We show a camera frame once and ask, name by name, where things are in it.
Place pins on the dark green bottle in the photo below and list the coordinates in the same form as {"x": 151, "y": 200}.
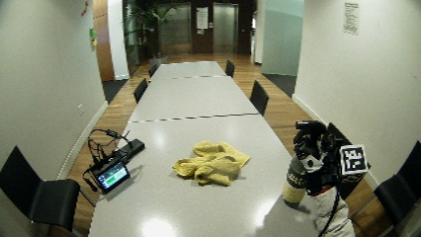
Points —
{"x": 294, "y": 186}

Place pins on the white marker cube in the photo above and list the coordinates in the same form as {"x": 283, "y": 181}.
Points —
{"x": 354, "y": 159}

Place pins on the yellow cloth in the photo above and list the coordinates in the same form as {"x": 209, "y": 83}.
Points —
{"x": 213, "y": 163}

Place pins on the metal lift door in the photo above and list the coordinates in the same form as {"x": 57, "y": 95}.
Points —
{"x": 175, "y": 29}
{"x": 226, "y": 28}

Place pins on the black box device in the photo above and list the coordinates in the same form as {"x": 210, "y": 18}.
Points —
{"x": 131, "y": 148}

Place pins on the grey plant pot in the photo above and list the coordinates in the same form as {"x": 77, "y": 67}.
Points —
{"x": 158, "y": 60}

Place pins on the white paper notice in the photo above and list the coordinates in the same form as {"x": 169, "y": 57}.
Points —
{"x": 202, "y": 18}

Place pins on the small black tablet screen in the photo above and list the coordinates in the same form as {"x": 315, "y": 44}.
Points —
{"x": 113, "y": 176}

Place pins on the tall green plant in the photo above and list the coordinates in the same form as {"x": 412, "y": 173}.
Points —
{"x": 147, "y": 26}

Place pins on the white wall poster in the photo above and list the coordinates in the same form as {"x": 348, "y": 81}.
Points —
{"x": 351, "y": 18}

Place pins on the white wall socket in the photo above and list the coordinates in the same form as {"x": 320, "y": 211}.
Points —
{"x": 81, "y": 109}

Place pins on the green and yellow wall sign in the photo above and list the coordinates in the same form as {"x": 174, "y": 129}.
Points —
{"x": 93, "y": 36}

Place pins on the red wall fixture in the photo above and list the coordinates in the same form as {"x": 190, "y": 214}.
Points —
{"x": 85, "y": 8}

